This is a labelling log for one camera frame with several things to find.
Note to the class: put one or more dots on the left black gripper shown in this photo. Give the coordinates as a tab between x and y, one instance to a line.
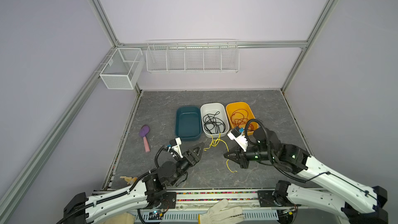
192	158

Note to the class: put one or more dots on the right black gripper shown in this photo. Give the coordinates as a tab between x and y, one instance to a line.
239	157

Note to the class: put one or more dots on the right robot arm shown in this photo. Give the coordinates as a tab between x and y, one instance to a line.
343	197

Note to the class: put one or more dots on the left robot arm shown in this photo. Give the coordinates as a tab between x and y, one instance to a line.
148	191

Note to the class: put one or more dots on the teal plastic bin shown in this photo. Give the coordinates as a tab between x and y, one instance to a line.
188	123

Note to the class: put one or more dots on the white plastic bin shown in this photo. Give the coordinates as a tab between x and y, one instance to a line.
215	122

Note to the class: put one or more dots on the yellow plastic bin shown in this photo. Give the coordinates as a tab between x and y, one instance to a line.
239	113

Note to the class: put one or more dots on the white work glove centre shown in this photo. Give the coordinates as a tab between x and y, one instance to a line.
221	213

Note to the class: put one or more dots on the white work glove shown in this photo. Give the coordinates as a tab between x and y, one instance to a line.
125	218
221	213

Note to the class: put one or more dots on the purple pink hairbrush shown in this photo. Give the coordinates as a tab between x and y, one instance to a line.
143	132

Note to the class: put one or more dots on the small wooden hand figure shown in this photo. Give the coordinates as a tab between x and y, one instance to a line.
129	180

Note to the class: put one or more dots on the white work glove left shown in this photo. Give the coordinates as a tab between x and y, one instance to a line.
125	218

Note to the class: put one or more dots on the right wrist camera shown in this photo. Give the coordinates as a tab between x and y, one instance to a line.
238	136

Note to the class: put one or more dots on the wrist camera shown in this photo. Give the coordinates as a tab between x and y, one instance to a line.
238	136
174	148

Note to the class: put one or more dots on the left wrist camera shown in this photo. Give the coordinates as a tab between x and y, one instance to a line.
174	148

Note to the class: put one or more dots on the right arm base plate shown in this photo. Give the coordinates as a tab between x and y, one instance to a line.
268	198

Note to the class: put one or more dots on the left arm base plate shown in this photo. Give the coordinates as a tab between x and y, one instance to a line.
167	201

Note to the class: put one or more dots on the long white wire basket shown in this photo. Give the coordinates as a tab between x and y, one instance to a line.
192	56

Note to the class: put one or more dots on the white wire mesh box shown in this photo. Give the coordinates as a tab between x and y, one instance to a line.
123	69

